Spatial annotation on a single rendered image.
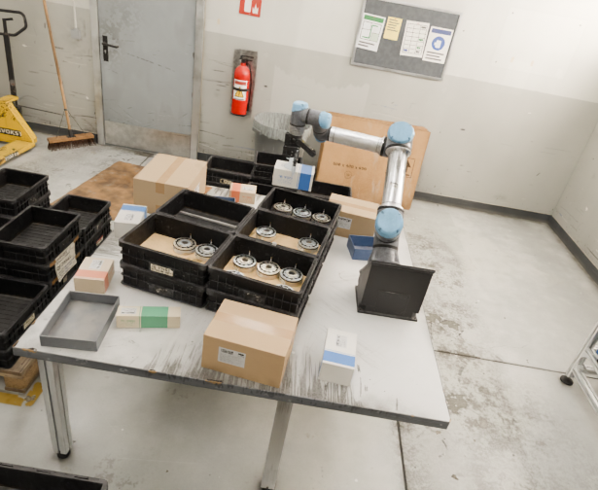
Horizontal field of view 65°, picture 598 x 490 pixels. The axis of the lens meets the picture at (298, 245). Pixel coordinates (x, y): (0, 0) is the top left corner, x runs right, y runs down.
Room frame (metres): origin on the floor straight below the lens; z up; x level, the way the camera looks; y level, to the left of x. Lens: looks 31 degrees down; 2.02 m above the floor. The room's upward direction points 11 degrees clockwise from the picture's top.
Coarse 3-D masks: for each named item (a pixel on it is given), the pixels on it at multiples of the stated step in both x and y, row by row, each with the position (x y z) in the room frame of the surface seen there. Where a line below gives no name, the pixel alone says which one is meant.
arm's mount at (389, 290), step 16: (368, 272) 1.76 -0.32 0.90; (384, 272) 1.74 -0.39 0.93; (400, 272) 1.74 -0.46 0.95; (416, 272) 1.75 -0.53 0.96; (432, 272) 1.75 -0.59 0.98; (368, 288) 1.74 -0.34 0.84; (384, 288) 1.74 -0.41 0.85; (400, 288) 1.74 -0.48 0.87; (416, 288) 1.75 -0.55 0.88; (368, 304) 1.74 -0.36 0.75; (384, 304) 1.74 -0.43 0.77; (400, 304) 1.74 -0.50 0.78; (416, 304) 1.75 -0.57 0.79; (416, 320) 1.75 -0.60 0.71
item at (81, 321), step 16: (64, 304) 1.41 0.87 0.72; (80, 304) 1.44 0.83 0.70; (96, 304) 1.46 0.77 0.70; (112, 304) 1.48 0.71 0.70; (64, 320) 1.34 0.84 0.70; (80, 320) 1.36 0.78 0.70; (96, 320) 1.37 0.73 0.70; (112, 320) 1.39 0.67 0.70; (48, 336) 1.20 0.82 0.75; (64, 336) 1.26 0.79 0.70; (80, 336) 1.27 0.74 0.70; (96, 336) 1.29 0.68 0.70
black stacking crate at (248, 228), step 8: (256, 216) 2.10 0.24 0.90; (264, 216) 2.11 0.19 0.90; (272, 216) 2.11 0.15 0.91; (248, 224) 1.99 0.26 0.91; (256, 224) 2.12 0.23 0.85; (264, 224) 2.11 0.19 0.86; (272, 224) 2.10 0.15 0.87; (280, 224) 2.10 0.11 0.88; (288, 224) 2.09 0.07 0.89; (296, 224) 2.08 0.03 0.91; (304, 224) 2.08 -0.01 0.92; (240, 232) 1.88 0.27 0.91; (248, 232) 2.01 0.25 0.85; (280, 232) 2.10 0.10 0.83; (288, 232) 2.09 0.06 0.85; (296, 232) 2.08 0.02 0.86; (304, 232) 2.08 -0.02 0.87; (312, 232) 2.07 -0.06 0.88; (320, 232) 2.06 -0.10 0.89; (320, 240) 2.06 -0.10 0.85; (320, 248) 1.87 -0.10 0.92; (320, 256) 1.88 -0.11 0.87
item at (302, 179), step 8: (280, 160) 2.31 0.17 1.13; (280, 168) 2.20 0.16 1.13; (296, 168) 2.24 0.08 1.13; (304, 168) 2.26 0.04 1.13; (312, 168) 2.28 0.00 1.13; (280, 176) 2.19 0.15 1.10; (288, 176) 2.20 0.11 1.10; (296, 176) 2.20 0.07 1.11; (304, 176) 2.20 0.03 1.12; (312, 176) 2.20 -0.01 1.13; (272, 184) 2.19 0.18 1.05; (280, 184) 2.19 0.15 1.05; (288, 184) 2.20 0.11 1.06; (296, 184) 2.20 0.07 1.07; (304, 184) 2.20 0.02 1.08
